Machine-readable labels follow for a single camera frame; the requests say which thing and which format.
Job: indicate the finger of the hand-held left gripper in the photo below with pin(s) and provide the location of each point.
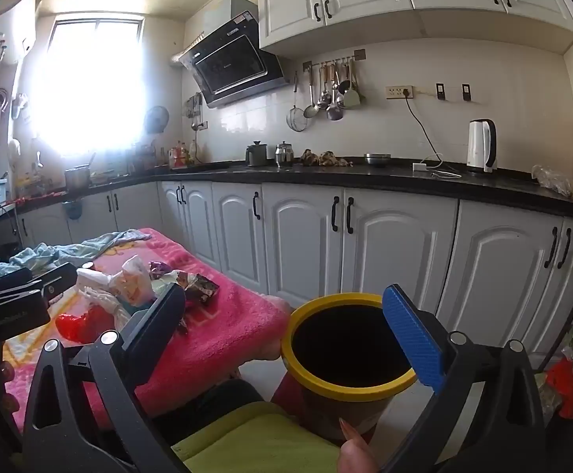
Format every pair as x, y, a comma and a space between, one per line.
60, 281
13, 276

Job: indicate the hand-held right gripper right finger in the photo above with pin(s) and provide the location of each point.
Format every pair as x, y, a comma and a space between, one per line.
409, 335

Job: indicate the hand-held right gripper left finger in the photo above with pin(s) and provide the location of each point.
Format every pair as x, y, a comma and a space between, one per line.
166, 308

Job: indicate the white printed plastic bag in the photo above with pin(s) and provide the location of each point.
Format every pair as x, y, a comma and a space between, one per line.
134, 286

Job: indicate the red plastic bag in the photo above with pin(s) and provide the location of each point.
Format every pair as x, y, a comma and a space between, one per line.
82, 325

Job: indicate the yellow rimmed trash bin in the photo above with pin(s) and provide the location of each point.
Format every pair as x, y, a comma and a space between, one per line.
345, 389

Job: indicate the person's right hand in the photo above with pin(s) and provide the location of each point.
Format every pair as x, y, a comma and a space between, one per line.
358, 453

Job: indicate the white tissue pack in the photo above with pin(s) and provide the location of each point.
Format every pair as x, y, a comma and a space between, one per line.
94, 277

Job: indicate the light blue cloth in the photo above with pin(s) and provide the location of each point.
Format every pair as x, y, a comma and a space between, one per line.
79, 251

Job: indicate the purple snack wrapper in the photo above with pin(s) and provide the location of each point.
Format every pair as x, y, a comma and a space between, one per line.
159, 269

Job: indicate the pink printed blanket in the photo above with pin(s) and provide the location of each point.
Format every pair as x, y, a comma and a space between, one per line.
227, 320

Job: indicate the blue hanging bin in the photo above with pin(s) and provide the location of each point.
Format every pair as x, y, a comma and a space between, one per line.
72, 211

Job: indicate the white lower cabinets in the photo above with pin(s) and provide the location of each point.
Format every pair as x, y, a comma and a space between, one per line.
390, 246

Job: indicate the steel pot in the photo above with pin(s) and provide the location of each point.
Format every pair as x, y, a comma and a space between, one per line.
77, 180

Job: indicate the condiment bottles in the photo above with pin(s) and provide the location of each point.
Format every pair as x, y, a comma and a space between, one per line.
183, 155

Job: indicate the yellow-green cloth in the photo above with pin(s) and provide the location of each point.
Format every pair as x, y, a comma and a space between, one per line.
267, 438

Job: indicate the white charger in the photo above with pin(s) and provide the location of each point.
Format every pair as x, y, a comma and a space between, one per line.
419, 166

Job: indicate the dark canister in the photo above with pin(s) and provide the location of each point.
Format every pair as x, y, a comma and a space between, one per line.
257, 155

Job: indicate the steel bowl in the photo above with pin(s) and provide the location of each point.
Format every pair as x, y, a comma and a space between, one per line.
377, 159

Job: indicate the metal tin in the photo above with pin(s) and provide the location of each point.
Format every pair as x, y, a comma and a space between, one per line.
284, 155

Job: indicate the window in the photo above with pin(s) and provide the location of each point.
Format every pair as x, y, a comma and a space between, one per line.
94, 88

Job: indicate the pile of ginger roots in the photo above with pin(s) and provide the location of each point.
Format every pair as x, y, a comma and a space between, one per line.
326, 158

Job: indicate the white electric kettle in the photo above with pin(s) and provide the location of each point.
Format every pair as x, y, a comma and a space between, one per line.
478, 148

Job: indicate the clear plastic bag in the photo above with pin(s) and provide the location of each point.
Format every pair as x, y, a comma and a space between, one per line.
555, 181

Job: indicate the large steel ladle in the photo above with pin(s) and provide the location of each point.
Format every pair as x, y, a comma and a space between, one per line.
335, 111

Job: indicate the pale green spatula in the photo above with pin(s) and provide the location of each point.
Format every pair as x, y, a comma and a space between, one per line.
353, 98

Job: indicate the black range hood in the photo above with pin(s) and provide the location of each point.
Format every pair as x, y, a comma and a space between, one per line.
237, 64

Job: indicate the white water heater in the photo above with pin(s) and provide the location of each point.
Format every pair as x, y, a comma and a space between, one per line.
13, 19

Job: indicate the small wall fan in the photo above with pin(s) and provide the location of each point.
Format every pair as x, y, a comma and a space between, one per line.
156, 119

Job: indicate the wall socket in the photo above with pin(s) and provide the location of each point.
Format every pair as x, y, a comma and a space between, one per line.
399, 92

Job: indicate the black wall hook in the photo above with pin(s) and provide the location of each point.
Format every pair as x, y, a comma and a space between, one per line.
466, 91
440, 91

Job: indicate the utensil rail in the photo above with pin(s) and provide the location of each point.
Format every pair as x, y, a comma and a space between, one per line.
335, 61

